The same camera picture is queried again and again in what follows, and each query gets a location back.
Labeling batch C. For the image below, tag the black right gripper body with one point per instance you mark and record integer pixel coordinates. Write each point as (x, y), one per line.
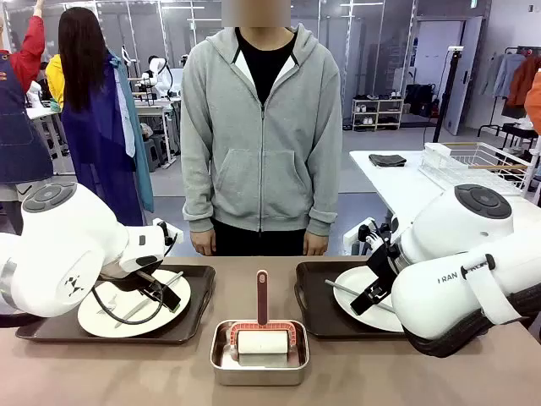
(382, 266)

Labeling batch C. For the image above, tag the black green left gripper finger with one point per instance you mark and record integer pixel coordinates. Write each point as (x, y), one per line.
(171, 299)
(149, 278)

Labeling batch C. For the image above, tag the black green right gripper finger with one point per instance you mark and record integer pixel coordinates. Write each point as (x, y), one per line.
(377, 294)
(361, 304)

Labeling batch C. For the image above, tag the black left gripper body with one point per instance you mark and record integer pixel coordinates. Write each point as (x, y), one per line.
(135, 284)

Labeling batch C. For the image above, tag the white round plate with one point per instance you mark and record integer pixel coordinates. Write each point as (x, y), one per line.
(355, 283)
(105, 325)

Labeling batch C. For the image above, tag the dark brown serving tray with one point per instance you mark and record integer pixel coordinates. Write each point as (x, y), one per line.
(194, 304)
(315, 304)

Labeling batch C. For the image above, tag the silver fork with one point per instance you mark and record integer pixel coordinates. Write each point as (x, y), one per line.
(110, 303)

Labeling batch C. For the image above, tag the person's left forearm gray sleeve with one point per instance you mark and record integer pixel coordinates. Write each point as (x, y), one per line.
(323, 199)

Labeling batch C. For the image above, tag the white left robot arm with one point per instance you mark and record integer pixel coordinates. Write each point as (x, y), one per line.
(63, 237)

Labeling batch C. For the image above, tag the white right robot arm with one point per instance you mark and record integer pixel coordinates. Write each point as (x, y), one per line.
(444, 292)

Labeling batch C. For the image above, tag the person's right forearm gray sleeve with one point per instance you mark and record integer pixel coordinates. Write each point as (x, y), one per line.
(198, 199)

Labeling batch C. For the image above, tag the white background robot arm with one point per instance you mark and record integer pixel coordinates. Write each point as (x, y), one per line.
(160, 78)

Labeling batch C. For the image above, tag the person's right hand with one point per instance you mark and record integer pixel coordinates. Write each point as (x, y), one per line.
(203, 243)

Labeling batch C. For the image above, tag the person's left hand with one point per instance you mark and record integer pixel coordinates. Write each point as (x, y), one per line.
(316, 244)

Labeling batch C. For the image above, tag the white side table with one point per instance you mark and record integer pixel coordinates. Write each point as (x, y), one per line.
(393, 190)

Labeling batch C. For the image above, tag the folded dark gray cloth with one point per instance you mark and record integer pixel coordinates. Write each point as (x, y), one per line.
(386, 160)

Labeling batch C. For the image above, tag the rectangular stainless steel tray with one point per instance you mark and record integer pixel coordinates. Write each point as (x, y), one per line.
(258, 378)

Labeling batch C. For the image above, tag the gray plastic stool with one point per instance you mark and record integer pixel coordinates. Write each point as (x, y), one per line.
(149, 152)
(162, 148)

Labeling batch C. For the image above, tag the white shoe rack with shoes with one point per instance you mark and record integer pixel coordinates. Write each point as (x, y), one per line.
(376, 114)

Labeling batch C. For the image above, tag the long haired woman blue dress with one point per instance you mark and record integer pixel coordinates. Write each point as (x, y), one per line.
(97, 127)

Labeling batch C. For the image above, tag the person in gray hoodie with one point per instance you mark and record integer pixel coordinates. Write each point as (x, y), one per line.
(262, 148)

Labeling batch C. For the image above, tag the white background desk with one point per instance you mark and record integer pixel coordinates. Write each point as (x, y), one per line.
(156, 108)

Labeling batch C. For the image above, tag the black bag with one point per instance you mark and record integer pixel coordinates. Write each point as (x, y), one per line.
(419, 99)

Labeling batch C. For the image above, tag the black clothes rack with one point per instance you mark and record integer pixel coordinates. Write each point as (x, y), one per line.
(490, 122)

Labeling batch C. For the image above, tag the black tripod stand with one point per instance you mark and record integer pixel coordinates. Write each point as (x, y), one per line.
(448, 93)

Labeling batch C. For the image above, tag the white background workbench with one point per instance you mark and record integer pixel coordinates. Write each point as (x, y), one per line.
(42, 114)

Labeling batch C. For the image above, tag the person red top denim apron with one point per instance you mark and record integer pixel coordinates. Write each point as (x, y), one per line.
(17, 127)

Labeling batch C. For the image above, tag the gray door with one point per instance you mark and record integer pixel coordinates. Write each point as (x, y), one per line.
(460, 63)

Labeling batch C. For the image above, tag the person in yellow top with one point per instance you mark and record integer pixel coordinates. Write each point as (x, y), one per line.
(55, 80)

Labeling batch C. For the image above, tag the person in orange top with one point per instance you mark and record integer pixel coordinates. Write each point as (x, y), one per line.
(534, 101)

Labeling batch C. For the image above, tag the hanging orange jacket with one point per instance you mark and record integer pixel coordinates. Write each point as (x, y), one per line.
(522, 84)

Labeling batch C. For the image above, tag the hanging gray jacket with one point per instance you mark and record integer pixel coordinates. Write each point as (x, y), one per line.
(505, 72)

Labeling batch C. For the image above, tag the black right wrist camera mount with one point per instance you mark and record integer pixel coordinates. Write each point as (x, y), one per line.
(374, 232)

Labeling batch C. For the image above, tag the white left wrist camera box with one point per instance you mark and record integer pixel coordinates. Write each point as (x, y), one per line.
(167, 230)

